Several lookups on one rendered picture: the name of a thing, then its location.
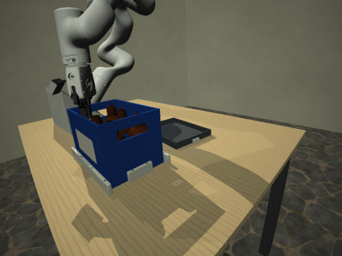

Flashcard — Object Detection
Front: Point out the dark blue crate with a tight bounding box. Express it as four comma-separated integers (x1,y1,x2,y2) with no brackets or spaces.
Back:
67,99,164,188

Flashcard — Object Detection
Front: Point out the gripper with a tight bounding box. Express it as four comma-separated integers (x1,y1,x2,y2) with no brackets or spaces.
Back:
65,65,96,119

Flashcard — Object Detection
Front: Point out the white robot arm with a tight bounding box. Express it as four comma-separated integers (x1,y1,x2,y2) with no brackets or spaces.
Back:
54,0,155,104

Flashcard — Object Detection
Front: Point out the brown bottle with red base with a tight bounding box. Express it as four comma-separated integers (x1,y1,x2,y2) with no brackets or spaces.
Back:
117,109,131,135

